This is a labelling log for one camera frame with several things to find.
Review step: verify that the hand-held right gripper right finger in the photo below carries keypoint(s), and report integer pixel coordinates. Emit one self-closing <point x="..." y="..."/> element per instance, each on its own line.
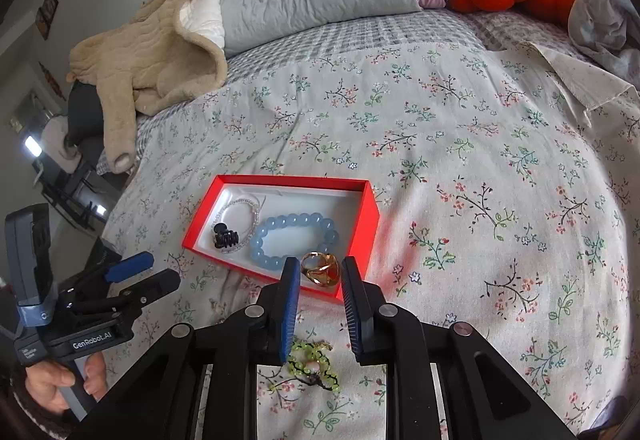
<point x="352" y="315"/>

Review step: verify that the floral bed sheet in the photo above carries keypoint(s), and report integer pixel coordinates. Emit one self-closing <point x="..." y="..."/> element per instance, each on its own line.
<point x="475" y="200"/>

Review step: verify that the grey crumpled cloth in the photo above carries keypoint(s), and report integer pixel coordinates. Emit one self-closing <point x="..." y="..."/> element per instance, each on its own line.
<point x="605" y="15"/>

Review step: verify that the red jewelry box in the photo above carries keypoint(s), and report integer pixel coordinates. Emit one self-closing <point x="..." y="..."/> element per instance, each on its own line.
<point x="350" y="205"/>

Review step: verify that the black hair claw clip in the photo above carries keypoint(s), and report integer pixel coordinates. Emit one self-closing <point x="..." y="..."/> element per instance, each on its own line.
<point x="226" y="237"/>

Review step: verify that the person's left hand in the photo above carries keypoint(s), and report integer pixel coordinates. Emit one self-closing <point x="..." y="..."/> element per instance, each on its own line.
<point x="47" y="380"/>

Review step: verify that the cream dotted cloth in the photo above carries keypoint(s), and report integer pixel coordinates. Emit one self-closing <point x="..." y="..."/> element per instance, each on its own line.
<point x="580" y="80"/>

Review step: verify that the small wall sign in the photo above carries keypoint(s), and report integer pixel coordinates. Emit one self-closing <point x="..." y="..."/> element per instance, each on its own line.
<point x="49" y="13"/>
<point x="52" y="83"/>

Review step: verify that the dark chair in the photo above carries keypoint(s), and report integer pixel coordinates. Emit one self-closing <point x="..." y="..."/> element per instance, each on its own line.
<point x="82" y="120"/>

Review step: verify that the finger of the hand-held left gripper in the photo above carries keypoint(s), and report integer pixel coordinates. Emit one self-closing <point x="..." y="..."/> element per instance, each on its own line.
<point x="155" y="284"/>
<point x="131" y="266"/>

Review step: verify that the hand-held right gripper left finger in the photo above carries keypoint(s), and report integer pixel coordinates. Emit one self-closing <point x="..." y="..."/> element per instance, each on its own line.
<point x="290" y="315"/>

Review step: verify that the beige quilted jacket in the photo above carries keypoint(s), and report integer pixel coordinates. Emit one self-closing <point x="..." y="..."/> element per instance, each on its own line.
<point x="145" y="60"/>

